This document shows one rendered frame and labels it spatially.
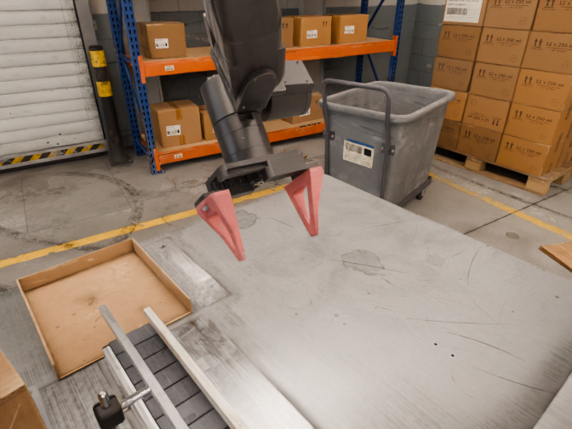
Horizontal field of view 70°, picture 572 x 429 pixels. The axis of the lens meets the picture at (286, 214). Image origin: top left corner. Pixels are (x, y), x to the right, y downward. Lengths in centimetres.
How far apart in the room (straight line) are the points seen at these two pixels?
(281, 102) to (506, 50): 322
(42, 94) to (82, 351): 340
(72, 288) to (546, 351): 98
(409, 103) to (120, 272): 254
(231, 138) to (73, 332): 59
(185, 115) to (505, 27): 259
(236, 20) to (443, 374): 67
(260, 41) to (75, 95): 380
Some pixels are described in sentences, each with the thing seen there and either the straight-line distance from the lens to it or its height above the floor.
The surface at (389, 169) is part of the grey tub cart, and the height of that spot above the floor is 46.
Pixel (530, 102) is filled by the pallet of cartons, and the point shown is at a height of 67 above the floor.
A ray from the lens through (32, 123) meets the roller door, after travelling 418.
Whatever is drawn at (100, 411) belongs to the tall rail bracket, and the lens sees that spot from 60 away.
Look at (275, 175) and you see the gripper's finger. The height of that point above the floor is 125.
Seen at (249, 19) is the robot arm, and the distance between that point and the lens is 37.
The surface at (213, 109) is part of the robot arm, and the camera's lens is 48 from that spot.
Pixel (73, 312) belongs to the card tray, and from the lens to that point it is 97.
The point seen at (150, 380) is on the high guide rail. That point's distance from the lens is 62.
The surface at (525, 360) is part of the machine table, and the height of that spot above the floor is 83.
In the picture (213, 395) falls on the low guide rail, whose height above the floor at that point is 92.
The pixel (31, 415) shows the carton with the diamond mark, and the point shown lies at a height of 108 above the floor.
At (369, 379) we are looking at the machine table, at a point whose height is 83.
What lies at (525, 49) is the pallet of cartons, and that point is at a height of 102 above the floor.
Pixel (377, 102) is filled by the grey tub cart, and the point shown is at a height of 65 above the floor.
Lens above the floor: 143
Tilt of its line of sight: 30 degrees down
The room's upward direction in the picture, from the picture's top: straight up
